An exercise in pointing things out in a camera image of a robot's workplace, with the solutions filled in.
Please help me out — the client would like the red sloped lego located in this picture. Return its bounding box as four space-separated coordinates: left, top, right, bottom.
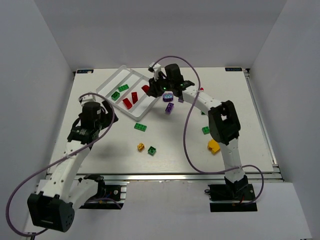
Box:
141 85 150 93

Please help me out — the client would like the green 2x4 lego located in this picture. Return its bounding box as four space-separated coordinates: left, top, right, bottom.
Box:
134 123 147 132

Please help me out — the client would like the small yellow smiley lego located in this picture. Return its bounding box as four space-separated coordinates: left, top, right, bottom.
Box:
137 142 145 152

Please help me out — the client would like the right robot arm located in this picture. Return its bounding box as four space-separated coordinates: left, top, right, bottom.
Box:
146 63 248 198

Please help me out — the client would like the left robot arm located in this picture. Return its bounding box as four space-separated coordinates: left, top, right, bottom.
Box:
27 100 118 232

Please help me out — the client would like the purple round flower lego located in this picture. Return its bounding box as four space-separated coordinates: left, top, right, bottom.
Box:
162 92 174 103

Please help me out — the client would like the green square lego in tray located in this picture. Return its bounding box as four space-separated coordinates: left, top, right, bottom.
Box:
110 91 121 101

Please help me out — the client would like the red tall lego in tray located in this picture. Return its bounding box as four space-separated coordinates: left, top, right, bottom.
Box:
131 91 139 104

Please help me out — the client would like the purple lego brick left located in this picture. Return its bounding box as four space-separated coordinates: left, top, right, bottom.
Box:
165 102 174 115

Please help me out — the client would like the white divided sorting tray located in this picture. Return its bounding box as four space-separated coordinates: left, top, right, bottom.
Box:
96 65 158 122

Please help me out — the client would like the green flat lego in tray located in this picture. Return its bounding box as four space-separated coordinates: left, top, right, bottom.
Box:
118 84 130 92

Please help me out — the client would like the left blue table label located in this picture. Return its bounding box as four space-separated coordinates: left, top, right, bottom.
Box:
76 69 94 74

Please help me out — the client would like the blue table label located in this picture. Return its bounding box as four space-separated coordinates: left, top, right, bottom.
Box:
76 69 94 74
224 67 243 72

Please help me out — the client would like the green square lego near front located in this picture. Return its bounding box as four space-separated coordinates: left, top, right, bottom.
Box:
147 146 157 156

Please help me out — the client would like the green lego brick right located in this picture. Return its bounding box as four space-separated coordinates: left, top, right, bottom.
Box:
201 126 210 135

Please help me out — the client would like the right blue table label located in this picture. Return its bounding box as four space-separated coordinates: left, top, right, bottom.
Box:
224 67 243 72

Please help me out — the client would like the large yellow rounded lego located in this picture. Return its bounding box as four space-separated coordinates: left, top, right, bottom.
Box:
207 139 221 155

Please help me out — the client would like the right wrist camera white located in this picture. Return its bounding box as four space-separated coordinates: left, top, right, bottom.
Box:
148 62 162 81

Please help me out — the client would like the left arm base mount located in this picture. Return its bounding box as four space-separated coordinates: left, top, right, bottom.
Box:
77 174 125 210

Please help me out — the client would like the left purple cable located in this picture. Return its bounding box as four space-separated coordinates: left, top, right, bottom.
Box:
5 92 125 237

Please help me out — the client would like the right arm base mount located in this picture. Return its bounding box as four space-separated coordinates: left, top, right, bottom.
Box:
204 184 258 213

